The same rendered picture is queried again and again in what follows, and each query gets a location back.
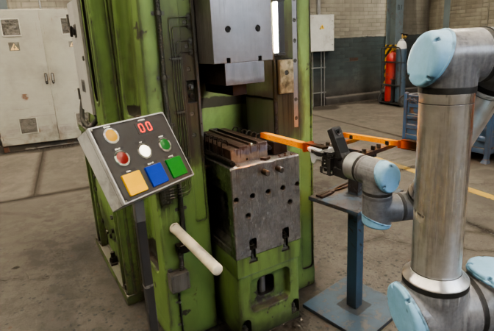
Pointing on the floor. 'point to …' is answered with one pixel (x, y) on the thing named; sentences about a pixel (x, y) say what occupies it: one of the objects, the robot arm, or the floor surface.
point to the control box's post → (145, 264)
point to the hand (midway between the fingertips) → (312, 146)
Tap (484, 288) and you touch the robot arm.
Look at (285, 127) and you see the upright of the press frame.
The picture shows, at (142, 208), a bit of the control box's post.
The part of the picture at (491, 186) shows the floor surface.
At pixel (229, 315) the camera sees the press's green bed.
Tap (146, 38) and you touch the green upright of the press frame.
